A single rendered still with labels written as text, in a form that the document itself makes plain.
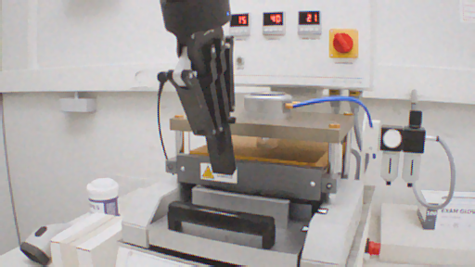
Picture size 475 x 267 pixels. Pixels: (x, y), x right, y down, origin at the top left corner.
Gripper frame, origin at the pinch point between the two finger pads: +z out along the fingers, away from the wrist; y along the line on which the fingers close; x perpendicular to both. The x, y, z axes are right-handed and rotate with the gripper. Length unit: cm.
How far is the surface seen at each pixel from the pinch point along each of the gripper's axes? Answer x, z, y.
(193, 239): -2.6, 10.3, 7.1
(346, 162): 13.5, 13.9, -19.6
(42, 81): -113, 18, -59
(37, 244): -49, 29, 6
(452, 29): 38, 5, -78
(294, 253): 11.3, 9.6, 6.6
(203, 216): -1.0, 6.8, 5.7
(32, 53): -122, 8, -65
